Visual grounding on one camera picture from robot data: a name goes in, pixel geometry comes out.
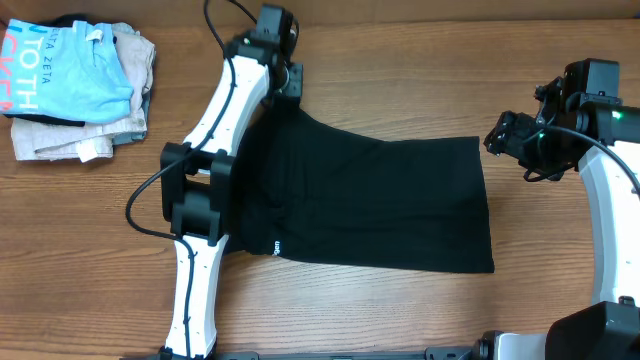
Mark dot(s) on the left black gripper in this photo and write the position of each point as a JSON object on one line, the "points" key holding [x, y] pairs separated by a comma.
{"points": [[293, 85]]}

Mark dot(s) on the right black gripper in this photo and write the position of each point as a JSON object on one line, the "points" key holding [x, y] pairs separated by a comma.
{"points": [[507, 138]]}

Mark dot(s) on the black polo shirt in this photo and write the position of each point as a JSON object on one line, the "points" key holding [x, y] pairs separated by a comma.
{"points": [[308, 192]]}

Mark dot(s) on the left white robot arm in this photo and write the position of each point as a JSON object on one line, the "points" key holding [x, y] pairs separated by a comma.
{"points": [[196, 182]]}

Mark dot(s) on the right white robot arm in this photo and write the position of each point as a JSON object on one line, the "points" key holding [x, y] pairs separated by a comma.
{"points": [[599, 137]]}

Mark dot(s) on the grey folded garment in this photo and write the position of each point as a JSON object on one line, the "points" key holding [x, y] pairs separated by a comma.
{"points": [[136, 136]]}

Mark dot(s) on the light blue printed t-shirt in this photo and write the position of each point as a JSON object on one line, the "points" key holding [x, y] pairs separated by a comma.
{"points": [[71, 73]]}

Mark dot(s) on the beige folded garment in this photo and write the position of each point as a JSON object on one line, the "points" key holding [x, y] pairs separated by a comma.
{"points": [[37, 141]]}

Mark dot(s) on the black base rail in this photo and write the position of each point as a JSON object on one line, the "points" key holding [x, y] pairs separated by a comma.
{"points": [[345, 355]]}

